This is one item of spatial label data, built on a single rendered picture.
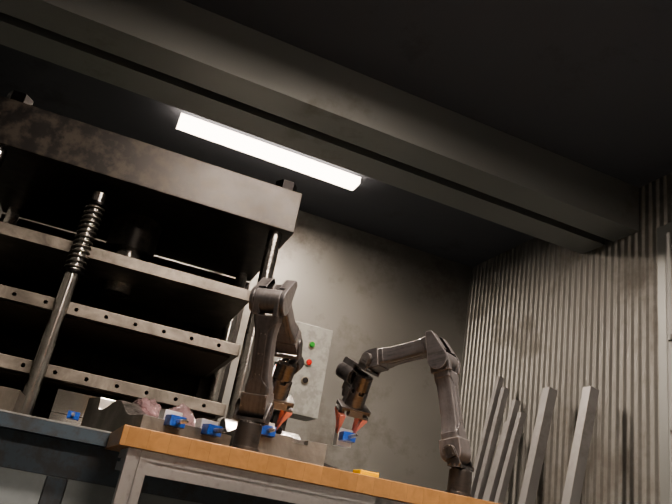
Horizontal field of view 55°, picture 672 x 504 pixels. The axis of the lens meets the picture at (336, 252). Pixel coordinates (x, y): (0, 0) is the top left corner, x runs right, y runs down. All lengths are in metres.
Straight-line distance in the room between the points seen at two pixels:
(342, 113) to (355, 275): 2.00
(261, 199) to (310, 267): 2.09
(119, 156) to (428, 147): 1.55
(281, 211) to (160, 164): 0.55
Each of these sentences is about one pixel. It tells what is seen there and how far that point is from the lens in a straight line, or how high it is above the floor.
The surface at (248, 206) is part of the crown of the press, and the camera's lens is 2.85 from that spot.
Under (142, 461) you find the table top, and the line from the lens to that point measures 1.43.
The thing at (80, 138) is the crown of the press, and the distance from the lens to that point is 2.88.
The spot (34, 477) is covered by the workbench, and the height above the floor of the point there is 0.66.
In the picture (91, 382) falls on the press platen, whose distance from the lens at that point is 2.70.
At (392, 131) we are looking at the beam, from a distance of 3.39.
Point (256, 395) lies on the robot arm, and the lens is 1.64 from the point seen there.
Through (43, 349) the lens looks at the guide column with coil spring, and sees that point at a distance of 2.68.
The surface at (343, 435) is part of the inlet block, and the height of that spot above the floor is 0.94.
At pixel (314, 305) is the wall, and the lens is 4.85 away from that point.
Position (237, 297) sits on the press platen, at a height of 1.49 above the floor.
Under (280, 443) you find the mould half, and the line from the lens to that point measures 1.95.
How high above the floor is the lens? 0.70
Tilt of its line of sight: 22 degrees up
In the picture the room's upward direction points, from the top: 11 degrees clockwise
